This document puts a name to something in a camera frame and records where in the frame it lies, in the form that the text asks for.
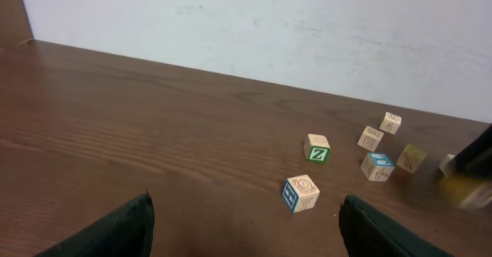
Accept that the yellow-top wooden block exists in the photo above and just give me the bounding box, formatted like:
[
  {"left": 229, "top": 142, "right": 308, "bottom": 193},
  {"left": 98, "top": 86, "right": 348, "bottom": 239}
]
[{"left": 396, "top": 144, "right": 427, "bottom": 174}]

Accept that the blue-side snail block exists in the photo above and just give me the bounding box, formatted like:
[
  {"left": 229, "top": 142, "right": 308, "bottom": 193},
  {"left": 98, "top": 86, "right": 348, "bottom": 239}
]
[{"left": 281, "top": 175, "right": 320, "bottom": 213}]

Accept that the far plain wooden block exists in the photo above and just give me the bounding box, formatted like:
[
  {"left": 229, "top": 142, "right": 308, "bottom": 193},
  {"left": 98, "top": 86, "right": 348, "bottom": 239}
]
[{"left": 379, "top": 112, "right": 402, "bottom": 135}]

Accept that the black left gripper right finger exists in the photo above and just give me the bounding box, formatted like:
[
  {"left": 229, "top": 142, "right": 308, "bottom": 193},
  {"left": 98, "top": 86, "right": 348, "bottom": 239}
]
[{"left": 338, "top": 195, "right": 449, "bottom": 257}]

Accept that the green Z block left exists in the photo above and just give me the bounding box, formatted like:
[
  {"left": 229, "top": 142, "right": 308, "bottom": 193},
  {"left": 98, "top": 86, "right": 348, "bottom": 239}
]
[{"left": 303, "top": 133, "right": 331, "bottom": 163}]

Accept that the plain wooden picture block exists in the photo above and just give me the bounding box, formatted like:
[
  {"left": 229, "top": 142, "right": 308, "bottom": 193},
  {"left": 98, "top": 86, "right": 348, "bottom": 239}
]
[{"left": 357, "top": 126, "right": 384, "bottom": 152}]

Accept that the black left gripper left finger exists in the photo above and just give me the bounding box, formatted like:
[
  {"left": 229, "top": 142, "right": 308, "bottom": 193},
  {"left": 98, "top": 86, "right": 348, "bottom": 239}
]
[{"left": 39, "top": 192, "right": 155, "bottom": 257}]

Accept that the green N wooden block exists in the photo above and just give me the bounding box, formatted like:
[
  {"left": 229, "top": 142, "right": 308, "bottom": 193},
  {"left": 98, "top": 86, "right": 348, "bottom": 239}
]
[{"left": 439, "top": 154, "right": 456, "bottom": 177}]

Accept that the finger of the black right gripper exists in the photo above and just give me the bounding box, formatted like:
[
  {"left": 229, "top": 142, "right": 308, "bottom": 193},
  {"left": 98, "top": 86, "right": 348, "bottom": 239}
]
[{"left": 454, "top": 125, "right": 491, "bottom": 179}]

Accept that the soccer ball yellow-top block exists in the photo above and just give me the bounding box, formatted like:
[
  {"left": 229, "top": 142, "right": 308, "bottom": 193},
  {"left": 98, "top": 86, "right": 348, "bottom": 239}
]
[{"left": 438, "top": 175, "right": 491, "bottom": 209}]

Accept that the blue-top umbrella block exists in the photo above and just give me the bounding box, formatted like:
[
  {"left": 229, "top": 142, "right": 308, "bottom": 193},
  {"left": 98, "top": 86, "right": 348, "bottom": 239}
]
[{"left": 361, "top": 152, "right": 394, "bottom": 182}]

